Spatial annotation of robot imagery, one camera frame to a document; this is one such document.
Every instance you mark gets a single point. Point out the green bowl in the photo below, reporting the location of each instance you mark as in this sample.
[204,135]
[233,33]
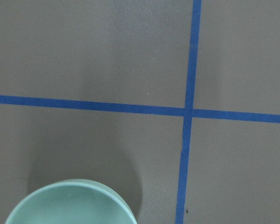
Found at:
[74,201]

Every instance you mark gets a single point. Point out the brown paper table cover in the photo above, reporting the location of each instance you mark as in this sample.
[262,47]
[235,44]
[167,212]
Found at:
[174,104]

